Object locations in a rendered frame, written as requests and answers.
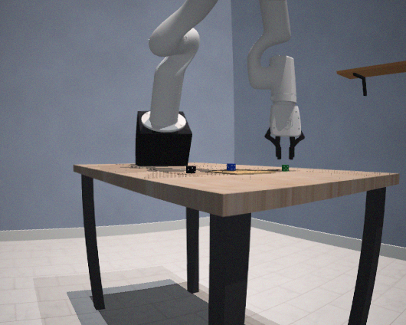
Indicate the black die with white pips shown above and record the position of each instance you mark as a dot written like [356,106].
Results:
[190,169]

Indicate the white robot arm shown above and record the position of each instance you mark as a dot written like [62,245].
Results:
[166,42]

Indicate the tan flat mat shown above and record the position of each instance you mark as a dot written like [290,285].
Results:
[241,172]

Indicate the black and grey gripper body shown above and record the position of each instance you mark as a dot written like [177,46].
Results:
[285,120]

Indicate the blue die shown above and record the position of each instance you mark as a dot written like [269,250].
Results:
[231,166]

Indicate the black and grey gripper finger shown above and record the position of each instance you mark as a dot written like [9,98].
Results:
[293,143]
[275,142]

